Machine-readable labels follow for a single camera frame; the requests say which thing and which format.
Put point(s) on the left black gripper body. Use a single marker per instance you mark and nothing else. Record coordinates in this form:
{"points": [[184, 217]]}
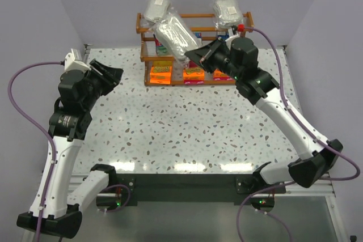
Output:
{"points": [[102, 75]]}

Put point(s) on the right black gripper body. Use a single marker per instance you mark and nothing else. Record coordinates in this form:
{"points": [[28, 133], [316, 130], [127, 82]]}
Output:
{"points": [[211, 55]]}

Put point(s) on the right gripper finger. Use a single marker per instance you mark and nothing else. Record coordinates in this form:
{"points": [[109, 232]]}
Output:
{"points": [[214, 52], [200, 60]]}

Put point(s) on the orange pink Scrub Mommy box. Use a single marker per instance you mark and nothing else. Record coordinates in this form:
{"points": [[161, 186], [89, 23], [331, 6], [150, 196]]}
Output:
{"points": [[220, 76]]}

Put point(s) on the orange Scrub Mommy box back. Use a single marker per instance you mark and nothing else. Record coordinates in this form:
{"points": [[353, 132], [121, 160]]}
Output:
{"points": [[193, 76]]}

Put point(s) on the silver scourer pack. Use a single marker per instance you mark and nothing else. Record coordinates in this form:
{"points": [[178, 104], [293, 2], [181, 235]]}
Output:
{"points": [[227, 13], [172, 32], [155, 10]]}

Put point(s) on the orange Scrub Daddy box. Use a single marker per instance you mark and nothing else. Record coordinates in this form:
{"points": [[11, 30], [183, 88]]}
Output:
{"points": [[161, 72]]}

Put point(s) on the blue green colourful sponge pack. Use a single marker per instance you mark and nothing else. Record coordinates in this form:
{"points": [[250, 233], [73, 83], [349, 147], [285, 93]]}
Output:
{"points": [[160, 49]]}

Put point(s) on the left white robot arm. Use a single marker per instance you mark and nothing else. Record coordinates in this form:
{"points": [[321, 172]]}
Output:
{"points": [[54, 211]]}

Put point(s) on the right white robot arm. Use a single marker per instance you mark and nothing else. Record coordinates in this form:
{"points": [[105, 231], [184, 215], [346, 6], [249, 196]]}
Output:
{"points": [[314, 155]]}

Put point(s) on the wooden three-tier shelf rack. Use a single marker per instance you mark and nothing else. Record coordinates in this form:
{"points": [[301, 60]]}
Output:
{"points": [[212, 63]]}

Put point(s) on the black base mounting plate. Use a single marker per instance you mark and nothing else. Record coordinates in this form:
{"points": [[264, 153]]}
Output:
{"points": [[231, 188]]}

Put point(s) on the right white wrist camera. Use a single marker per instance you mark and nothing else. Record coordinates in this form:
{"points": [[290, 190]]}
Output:
{"points": [[236, 31]]}

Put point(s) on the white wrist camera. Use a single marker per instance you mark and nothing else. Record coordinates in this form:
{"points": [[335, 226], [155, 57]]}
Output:
{"points": [[73, 61], [236, 31]]}

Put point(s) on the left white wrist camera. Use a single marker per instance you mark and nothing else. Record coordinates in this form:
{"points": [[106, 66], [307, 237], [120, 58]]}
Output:
{"points": [[73, 61]]}

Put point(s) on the right aluminium rail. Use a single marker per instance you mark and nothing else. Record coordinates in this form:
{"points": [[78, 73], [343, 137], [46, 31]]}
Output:
{"points": [[321, 188]]}

